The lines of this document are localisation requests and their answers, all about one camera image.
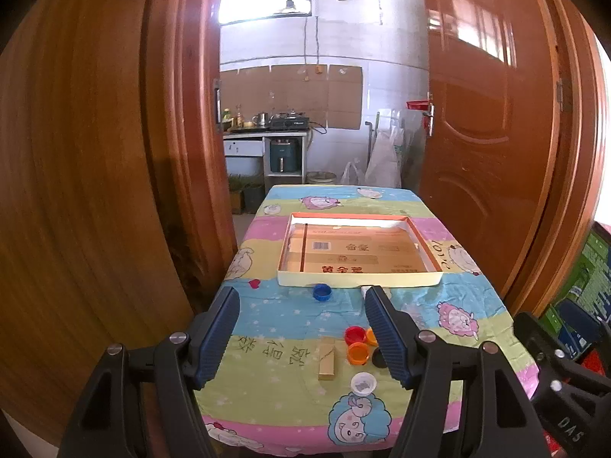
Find grey kitchen cabinet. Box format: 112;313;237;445
223;129;311;187

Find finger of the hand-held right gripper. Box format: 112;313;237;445
512;311;557;361
556;298;603;360

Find cardboard sheets on wall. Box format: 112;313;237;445
220;63;364;131

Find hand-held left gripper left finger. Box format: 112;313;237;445
60;286;241;458

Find black gas stove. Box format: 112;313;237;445
270;112;309;131

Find grey wall pipe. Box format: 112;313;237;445
365;121;376;173

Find metal door handle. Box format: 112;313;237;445
422;90;436;137

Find orange-rimmed shallow cardboard box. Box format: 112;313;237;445
277;212;444;288

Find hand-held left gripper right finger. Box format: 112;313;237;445
364;285;547;458

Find dark planter box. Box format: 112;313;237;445
244;185;265;213

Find small gold box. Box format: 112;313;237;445
318;337;337;381

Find red printed box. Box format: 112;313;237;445
580;348;611;380

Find wooden door with handle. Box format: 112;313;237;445
416;0;560;297

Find plain wooden panel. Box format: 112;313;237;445
0;0;192;440

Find teal air fryer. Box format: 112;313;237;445
270;138;302;173

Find printed cartoon tablecloth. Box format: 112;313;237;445
200;184;540;456

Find white woven sack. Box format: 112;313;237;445
365;129;404;188

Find white bottle cap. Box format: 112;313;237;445
351;373;376;396

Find green printed carton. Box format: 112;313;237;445
539;222;611;344

